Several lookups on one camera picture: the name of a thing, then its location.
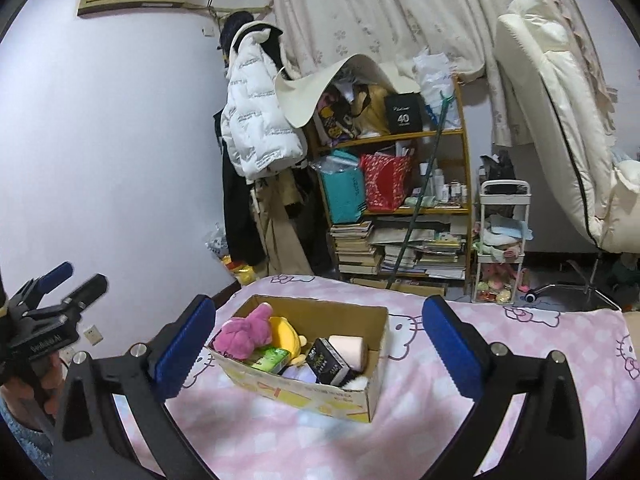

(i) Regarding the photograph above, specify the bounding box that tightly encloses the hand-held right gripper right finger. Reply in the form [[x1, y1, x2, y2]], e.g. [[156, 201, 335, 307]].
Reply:
[[421, 295, 586, 480]]

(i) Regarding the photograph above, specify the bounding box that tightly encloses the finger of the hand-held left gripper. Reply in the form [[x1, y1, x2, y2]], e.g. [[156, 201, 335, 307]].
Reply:
[[14, 261, 75, 307], [61, 274, 109, 312]]

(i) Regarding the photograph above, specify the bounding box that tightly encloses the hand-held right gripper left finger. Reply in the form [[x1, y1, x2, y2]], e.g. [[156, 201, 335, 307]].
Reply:
[[51, 294, 217, 480]]

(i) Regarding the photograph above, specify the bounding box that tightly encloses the pink plush toy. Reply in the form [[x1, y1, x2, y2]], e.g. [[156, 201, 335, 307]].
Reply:
[[213, 302, 273, 361]]

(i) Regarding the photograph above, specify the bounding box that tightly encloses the green tissue pack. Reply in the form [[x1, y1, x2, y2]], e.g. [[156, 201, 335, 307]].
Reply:
[[249, 347, 292, 374]]

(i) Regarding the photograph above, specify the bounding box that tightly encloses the small black box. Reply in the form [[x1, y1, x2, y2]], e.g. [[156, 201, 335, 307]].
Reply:
[[304, 337, 351, 387]]

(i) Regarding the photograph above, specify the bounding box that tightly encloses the printed cardboard box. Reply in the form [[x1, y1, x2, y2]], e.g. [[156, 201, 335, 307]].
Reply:
[[207, 295, 390, 424]]

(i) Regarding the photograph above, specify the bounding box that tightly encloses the person's left forearm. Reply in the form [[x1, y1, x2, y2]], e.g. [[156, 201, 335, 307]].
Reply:
[[0, 400, 57, 480]]

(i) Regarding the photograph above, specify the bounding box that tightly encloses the person's left hand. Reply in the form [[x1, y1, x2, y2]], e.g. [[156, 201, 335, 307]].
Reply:
[[0, 355, 67, 432]]

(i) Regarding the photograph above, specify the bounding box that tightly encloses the pink printed bed sheet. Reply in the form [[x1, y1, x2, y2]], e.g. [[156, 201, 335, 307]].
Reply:
[[112, 274, 640, 480]]

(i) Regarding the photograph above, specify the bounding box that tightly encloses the pile of magazines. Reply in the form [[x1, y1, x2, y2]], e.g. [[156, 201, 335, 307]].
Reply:
[[372, 224, 469, 282]]

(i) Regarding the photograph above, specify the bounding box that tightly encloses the white trolley cart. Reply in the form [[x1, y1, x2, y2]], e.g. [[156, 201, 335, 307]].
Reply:
[[472, 179, 532, 305]]

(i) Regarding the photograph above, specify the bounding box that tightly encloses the yellow plush toy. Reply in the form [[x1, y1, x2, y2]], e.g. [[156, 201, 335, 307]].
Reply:
[[267, 315, 308, 366]]

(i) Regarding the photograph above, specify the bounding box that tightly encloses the plastic bag of toys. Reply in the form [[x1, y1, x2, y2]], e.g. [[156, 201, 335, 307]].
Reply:
[[205, 222, 257, 287]]

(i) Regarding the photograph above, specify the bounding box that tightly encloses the stack of books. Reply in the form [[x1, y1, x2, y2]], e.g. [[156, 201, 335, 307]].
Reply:
[[329, 220, 384, 277]]

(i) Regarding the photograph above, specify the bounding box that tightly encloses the beige coat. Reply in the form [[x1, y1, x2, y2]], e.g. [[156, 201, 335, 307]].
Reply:
[[249, 170, 315, 277]]

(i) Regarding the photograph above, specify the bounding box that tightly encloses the black coat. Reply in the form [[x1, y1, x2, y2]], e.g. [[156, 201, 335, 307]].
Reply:
[[212, 107, 267, 267]]

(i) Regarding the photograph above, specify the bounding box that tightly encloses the row of toiletry bottles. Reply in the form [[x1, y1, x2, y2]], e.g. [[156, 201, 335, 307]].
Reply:
[[419, 157, 469, 207]]

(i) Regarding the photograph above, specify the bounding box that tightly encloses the green pole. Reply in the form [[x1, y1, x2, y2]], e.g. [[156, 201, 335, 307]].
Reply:
[[385, 91, 454, 291]]

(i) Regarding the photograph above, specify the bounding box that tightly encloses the wooden shelf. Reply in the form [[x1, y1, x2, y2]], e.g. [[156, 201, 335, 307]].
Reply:
[[305, 77, 474, 294]]

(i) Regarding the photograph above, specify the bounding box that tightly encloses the red patterned bag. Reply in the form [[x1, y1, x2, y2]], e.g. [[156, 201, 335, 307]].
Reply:
[[359, 152, 414, 213]]

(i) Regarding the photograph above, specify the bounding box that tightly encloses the black bag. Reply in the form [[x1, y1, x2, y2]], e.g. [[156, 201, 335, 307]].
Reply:
[[479, 150, 529, 197]]

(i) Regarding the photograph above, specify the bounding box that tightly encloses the teal bag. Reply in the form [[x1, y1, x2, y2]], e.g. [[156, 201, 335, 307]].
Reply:
[[319, 151, 366, 225]]

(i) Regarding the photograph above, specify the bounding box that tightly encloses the white puffer jacket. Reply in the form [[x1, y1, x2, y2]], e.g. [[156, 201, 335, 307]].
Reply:
[[220, 22, 309, 179]]

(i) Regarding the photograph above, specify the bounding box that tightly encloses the black gift box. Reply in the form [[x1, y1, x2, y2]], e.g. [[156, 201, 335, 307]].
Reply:
[[384, 91, 424, 135]]

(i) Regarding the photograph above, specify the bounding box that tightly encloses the yellow brown bag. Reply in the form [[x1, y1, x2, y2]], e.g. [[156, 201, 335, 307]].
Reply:
[[350, 84, 392, 134]]

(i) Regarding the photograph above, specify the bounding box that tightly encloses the cream padded chair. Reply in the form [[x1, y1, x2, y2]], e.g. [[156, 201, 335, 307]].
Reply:
[[495, 0, 640, 312]]

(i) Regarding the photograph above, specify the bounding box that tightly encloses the white plastic bag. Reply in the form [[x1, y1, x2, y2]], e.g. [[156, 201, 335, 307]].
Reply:
[[412, 50, 464, 129]]

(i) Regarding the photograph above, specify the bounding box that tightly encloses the cream wide-brim hat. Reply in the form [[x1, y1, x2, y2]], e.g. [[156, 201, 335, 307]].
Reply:
[[273, 53, 422, 130]]

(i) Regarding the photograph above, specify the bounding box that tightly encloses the floral curtain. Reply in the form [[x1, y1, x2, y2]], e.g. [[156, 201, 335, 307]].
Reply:
[[257, 0, 617, 147]]

